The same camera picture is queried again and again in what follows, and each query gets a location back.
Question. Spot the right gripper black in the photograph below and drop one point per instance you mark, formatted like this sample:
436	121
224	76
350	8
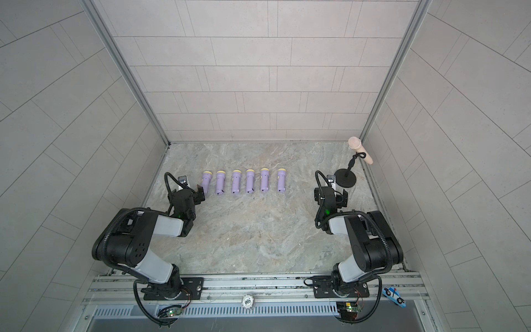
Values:
343	199

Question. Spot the blue tag sticker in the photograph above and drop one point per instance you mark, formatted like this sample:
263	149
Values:
394	295

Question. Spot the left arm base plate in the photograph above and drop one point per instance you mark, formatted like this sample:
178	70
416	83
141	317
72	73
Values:
188	288

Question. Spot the left circuit board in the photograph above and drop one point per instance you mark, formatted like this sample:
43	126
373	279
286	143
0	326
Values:
169	312

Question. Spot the black round stand base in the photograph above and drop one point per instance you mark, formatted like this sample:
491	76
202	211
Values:
345	178

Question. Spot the aluminium rail frame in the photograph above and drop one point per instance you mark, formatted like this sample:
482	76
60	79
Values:
230	288

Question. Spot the circuit board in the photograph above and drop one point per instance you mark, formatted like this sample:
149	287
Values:
169	312
348	311

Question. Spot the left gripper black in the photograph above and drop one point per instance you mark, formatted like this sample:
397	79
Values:
196	196

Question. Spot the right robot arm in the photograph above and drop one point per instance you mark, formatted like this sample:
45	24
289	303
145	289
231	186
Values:
374	247

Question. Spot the beige microphone on stand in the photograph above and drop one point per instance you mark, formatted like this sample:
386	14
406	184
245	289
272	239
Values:
356	145

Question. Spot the right circuit board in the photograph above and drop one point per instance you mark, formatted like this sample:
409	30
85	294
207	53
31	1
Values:
348	311

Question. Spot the purple flashlight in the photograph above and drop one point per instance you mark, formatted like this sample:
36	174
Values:
250	176
236	181
265	174
220	184
205	183
281	179

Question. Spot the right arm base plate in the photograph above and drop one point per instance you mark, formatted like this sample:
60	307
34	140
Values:
328	286

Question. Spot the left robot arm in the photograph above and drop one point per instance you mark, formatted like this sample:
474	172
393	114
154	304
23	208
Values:
124	245

